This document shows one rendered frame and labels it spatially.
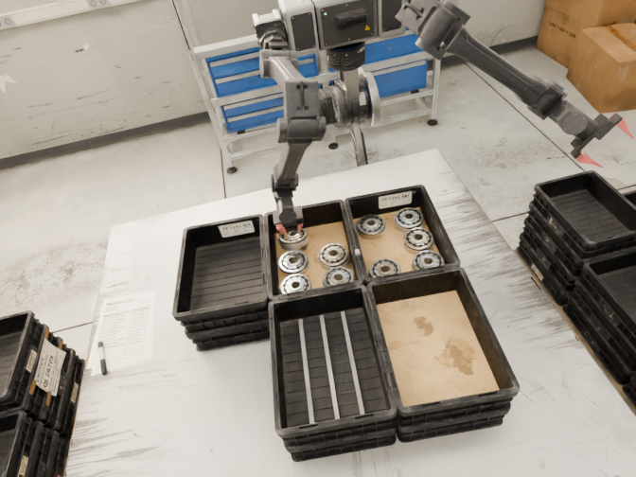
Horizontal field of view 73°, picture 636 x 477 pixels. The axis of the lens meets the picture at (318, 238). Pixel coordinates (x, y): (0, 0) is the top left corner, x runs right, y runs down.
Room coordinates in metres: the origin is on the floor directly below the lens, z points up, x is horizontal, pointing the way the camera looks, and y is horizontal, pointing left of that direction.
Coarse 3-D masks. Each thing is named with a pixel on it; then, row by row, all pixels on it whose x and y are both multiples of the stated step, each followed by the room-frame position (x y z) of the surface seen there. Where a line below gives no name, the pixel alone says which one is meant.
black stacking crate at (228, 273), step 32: (224, 224) 1.18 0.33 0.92; (256, 224) 1.17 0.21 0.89; (192, 256) 1.11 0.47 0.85; (224, 256) 1.10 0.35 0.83; (256, 256) 1.07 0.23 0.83; (192, 288) 0.98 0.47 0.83; (224, 288) 0.95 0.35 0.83; (256, 288) 0.93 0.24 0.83; (192, 320) 0.80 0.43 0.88; (224, 320) 0.80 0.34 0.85; (256, 320) 0.80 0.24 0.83
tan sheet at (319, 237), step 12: (312, 228) 1.16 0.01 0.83; (324, 228) 1.15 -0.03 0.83; (336, 228) 1.14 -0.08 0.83; (276, 240) 1.13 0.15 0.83; (312, 240) 1.10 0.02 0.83; (324, 240) 1.09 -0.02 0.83; (336, 240) 1.07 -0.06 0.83; (276, 252) 1.07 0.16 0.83; (312, 252) 1.04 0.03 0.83; (348, 252) 1.01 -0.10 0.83; (312, 264) 0.98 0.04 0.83; (348, 264) 0.95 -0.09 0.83; (312, 276) 0.93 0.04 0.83; (312, 288) 0.88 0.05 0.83
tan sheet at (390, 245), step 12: (384, 216) 1.15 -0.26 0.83; (396, 228) 1.08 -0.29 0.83; (360, 240) 1.05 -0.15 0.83; (372, 240) 1.04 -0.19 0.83; (384, 240) 1.03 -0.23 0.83; (396, 240) 1.02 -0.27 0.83; (372, 252) 0.99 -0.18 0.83; (384, 252) 0.98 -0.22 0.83; (396, 252) 0.97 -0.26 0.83; (408, 252) 0.96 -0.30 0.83; (408, 264) 0.90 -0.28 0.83
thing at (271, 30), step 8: (256, 24) 1.38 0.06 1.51; (264, 24) 1.38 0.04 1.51; (272, 24) 1.38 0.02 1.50; (280, 24) 1.38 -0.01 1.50; (256, 32) 1.38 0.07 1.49; (264, 32) 1.37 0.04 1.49; (272, 32) 1.35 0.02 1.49; (280, 32) 1.36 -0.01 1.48; (264, 40) 1.34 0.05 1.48; (272, 40) 1.31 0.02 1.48; (280, 40) 1.32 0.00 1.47; (264, 48) 1.31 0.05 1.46
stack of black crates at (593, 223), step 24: (552, 192) 1.41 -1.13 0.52; (576, 192) 1.41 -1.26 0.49; (600, 192) 1.34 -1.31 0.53; (528, 216) 1.40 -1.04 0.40; (552, 216) 1.25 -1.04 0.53; (576, 216) 1.27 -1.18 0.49; (600, 216) 1.24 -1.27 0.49; (624, 216) 1.18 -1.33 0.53; (528, 240) 1.34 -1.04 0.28; (552, 240) 1.20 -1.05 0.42; (576, 240) 1.09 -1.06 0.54; (600, 240) 1.03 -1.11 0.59; (624, 240) 1.04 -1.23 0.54; (528, 264) 1.29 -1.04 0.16; (552, 264) 1.15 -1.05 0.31; (576, 264) 1.04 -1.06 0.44; (552, 288) 1.10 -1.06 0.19
